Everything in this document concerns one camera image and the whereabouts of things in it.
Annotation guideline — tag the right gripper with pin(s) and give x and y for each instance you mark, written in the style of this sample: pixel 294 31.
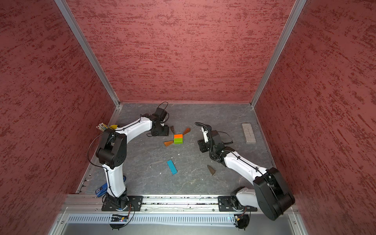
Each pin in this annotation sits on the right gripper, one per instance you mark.
pixel 201 144

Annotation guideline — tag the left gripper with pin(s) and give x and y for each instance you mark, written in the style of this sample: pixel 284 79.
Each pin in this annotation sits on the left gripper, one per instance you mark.
pixel 165 133

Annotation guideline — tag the orange triangular block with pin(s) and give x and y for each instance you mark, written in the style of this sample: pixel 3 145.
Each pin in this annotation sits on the orange triangular block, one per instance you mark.
pixel 168 143

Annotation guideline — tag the orange rectangular block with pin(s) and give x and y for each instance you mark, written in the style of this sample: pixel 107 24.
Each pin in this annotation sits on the orange rectangular block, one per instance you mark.
pixel 178 136

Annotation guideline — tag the green rectangular block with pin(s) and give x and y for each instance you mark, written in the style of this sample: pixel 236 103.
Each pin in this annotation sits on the green rectangular block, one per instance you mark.
pixel 178 141

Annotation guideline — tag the red-orange triangular block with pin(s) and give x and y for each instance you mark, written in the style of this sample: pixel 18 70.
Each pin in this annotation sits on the red-orange triangular block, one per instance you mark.
pixel 186 131

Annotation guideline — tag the teal block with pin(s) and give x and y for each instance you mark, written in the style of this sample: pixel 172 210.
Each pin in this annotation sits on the teal block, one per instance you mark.
pixel 172 167

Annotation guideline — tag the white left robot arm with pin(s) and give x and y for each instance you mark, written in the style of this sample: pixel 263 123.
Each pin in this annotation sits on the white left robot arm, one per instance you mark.
pixel 112 151

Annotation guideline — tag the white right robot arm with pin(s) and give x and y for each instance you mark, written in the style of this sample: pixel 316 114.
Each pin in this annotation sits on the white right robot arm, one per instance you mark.
pixel 271 194

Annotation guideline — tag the grey whiteboard eraser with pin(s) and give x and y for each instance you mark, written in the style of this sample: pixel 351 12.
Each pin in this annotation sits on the grey whiteboard eraser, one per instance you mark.
pixel 248 133

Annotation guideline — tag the bundle of pencils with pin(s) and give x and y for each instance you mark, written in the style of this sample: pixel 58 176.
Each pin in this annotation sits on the bundle of pencils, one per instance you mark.
pixel 102 127

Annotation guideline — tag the blue stapler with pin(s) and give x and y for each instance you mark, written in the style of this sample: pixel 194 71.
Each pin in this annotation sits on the blue stapler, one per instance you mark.
pixel 102 190

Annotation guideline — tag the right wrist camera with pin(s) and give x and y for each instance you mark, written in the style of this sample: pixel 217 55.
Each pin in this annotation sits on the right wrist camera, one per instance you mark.
pixel 205 134

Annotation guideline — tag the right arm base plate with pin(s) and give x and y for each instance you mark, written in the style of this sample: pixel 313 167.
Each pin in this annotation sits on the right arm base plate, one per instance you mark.
pixel 231 204

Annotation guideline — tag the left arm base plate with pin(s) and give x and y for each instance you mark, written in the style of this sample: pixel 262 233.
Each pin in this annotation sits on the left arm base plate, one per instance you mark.
pixel 122 204

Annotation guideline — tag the perforated cable duct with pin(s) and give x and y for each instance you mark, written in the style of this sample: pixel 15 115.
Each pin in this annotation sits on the perforated cable duct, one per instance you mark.
pixel 164 219

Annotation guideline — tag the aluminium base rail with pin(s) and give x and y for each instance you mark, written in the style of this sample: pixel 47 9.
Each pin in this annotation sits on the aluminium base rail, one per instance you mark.
pixel 151 204

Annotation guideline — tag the aluminium corner post left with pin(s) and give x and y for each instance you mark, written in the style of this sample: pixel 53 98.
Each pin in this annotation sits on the aluminium corner post left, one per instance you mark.
pixel 80 37

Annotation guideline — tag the aluminium corner post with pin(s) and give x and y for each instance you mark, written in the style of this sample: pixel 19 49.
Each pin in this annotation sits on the aluminium corner post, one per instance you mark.
pixel 80 37
pixel 287 30

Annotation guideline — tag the aluminium corner post right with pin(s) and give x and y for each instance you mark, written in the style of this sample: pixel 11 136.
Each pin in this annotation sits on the aluminium corner post right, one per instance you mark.
pixel 287 30

